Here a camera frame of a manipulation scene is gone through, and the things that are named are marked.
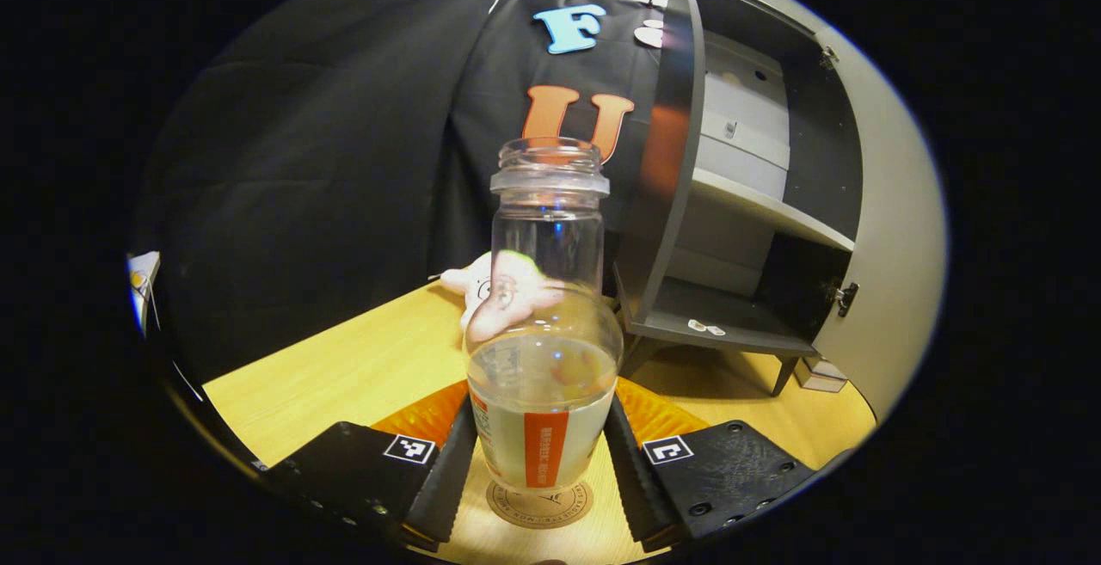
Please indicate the pink star plush toy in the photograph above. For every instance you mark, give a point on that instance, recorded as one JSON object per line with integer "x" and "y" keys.
{"x": 471, "y": 283}

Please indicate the clear bottle with orange label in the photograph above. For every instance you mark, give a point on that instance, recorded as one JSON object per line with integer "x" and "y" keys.
{"x": 542, "y": 376}

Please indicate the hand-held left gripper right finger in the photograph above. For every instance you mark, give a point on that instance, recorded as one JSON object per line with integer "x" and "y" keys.
{"x": 641, "y": 483}

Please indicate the metal door hinge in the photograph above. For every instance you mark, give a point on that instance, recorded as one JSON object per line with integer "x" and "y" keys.
{"x": 829, "y": 56}
{"x": 845, "y": 298}

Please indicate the black backdrop cloth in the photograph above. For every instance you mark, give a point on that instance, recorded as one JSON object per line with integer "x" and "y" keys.
{"x": 301, "y": 161}

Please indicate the dark grey cabinet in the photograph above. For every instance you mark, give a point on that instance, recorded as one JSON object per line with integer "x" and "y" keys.
{"x": 662, "y": 230}

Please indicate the round brown coaster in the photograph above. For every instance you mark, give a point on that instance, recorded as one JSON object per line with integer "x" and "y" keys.
{"x": 540, "y": 512}

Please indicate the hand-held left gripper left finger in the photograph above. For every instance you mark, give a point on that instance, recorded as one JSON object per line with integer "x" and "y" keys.
{"x": 443, "y": 479}

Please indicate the white printed sheet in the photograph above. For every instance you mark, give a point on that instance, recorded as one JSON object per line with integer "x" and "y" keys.
{"x": 144, "y": 285}

